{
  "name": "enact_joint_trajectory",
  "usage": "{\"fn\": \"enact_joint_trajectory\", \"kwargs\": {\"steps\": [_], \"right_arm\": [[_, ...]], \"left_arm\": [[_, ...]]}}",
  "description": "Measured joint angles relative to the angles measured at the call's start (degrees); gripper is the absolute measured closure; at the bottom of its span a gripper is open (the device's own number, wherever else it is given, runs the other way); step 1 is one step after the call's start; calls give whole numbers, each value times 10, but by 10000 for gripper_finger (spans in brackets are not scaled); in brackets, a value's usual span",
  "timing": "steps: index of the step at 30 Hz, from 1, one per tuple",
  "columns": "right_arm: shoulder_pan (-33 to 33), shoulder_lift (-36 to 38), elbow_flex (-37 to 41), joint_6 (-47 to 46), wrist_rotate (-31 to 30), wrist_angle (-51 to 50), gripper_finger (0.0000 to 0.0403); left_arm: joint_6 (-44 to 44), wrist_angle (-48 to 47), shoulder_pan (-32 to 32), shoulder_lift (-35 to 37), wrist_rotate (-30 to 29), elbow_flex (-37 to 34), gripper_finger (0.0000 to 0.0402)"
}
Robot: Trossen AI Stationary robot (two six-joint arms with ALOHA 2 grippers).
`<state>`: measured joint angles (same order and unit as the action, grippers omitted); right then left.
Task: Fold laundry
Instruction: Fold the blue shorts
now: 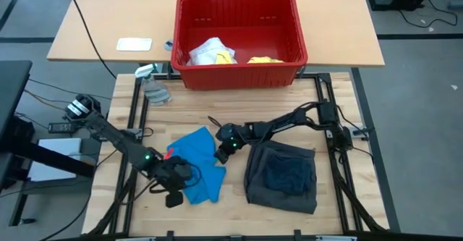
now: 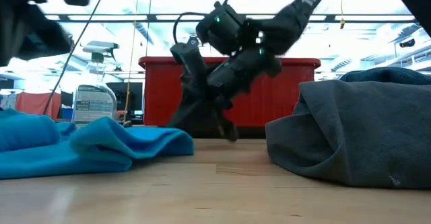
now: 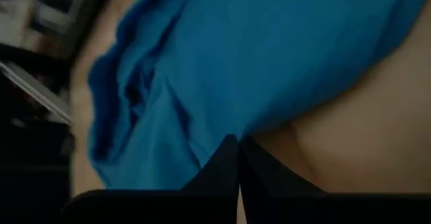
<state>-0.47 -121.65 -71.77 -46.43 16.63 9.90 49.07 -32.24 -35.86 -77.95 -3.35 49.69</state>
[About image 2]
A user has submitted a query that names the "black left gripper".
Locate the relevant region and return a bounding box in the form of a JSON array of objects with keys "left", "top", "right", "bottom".
[{"left": 0, "top": 3, "right": 75, "bottom": 67}]

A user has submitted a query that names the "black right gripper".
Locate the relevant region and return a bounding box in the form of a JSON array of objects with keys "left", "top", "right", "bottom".
[{"left": 168, "top": 47, "right": 282, "bottom": 143}]

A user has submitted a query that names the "bright blue towel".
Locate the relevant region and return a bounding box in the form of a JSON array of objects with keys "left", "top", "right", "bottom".
[{"left": 0, "top": 108, "right": 195, "bottom": 180}]

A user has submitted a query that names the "dark grey sweatshirt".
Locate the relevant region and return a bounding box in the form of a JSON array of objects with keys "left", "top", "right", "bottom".
[{"left": 265, "top": 79, "right": 431, "bottom": 189}]

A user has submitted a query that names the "red plastic laundry basket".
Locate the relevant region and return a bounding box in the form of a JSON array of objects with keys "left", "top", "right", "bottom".
[{"left": 138, "top": 56, "right": 322, "bottom": 128}]

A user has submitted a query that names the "red fabric partition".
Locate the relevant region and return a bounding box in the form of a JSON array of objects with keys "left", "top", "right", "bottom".
[{"left": 15, "top": 91, "right": 62, "bottom": 120}]

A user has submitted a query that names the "small black monitor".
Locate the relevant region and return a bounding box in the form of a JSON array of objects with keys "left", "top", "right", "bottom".
[{"left": 60, "top": 89, "right": 74, "bottom": 109}]

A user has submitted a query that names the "clear spray bottle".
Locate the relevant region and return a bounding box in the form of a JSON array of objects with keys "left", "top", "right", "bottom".
[{"left": 71, "top": 40, "right": 121, "bottom": 129}]

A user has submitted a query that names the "large black monitor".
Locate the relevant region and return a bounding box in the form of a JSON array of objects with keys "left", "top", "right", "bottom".
[{"left": 106, "top": 81, "right": 144, "bottom": 117}]

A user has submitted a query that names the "black aluminium table frame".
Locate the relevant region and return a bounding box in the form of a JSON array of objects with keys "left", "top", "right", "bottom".
[{"left": 188, "top": 128, "right": 270, "bottom": 140}]

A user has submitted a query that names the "long black cable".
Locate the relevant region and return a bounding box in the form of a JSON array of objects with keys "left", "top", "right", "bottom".
[{"left": 42, "top": 0, "right": 106, "bottom": 116}]

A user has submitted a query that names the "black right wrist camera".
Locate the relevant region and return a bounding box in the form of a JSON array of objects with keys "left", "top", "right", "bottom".
[{"left": 169, "top": 41, "right": 208, "bottom": 87}]

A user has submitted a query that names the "thin yellow cord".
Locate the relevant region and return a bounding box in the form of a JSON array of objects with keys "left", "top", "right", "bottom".
[{"left": 123, "top": 0, "right": 140, "bottom": 122}]

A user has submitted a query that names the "yellow hanging cord with plug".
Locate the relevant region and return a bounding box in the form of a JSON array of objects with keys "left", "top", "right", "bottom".
[{"left": 338, "top": 0, "right": 346, "bottom": 30}]

